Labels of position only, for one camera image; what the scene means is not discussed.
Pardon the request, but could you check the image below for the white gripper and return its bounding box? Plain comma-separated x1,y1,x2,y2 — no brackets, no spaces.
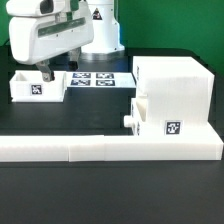
6,0,94,82

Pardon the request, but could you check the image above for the white drawer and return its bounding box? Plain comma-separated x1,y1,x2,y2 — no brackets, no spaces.
123,97,146,136
9,70,67,102

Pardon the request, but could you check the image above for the white front drawer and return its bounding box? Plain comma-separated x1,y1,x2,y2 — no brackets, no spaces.
123,97,146,136

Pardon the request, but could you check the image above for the white drawer cabinet box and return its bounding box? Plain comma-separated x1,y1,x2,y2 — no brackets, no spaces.
132,56,214,136

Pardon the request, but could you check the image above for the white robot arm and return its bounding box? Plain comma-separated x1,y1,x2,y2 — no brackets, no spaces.
6,0,124,82

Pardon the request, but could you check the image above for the white marker sheet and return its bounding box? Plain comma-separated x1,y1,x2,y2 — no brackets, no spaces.
67,72,135,88

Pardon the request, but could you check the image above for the white L-shaped fence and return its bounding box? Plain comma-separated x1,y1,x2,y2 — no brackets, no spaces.
0,125,223,162

